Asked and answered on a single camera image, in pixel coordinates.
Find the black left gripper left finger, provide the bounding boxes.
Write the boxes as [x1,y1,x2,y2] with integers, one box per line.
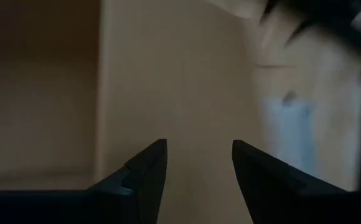
[0,138,168,224]

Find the clear bubble wrap bag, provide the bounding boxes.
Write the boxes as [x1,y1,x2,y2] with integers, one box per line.
[260,98,320,184]

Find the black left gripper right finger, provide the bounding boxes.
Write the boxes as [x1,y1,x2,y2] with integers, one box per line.
[232,139,361,224]

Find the brown cardboard box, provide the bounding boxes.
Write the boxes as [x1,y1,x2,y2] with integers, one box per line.
[0,0,262,224]

